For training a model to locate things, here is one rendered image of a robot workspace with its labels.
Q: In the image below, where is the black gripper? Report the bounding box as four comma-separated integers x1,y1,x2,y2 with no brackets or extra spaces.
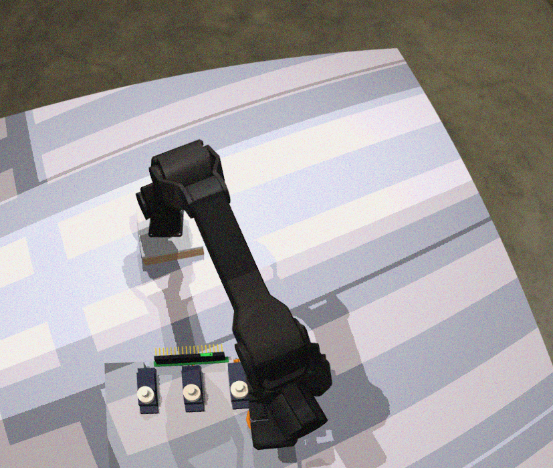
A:
245,373,298,450

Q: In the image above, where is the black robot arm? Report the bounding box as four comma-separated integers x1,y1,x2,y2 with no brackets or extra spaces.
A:
136,139,332,441

